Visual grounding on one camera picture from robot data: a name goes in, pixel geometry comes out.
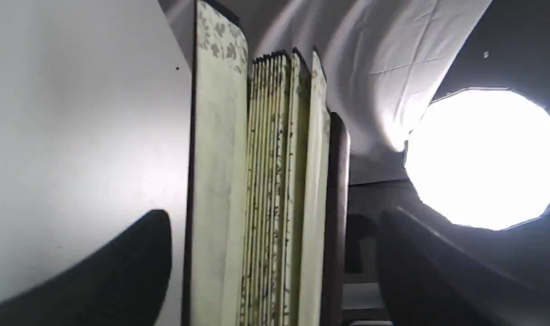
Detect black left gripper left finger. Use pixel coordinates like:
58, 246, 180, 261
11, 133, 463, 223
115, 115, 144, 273
0, 209, 172, 326

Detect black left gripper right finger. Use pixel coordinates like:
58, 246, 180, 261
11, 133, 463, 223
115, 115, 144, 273
375, 208, 550, 326

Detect cream paper folding fan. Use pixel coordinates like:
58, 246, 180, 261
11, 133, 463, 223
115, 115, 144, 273
181, 0, 350, 326

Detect bright octagonal softbox light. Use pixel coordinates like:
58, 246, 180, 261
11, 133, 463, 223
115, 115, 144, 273
404, 87, 550, 231

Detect grey fabric backdrop curtain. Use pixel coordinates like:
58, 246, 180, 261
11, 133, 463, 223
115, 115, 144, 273
159, 0, 490, 194

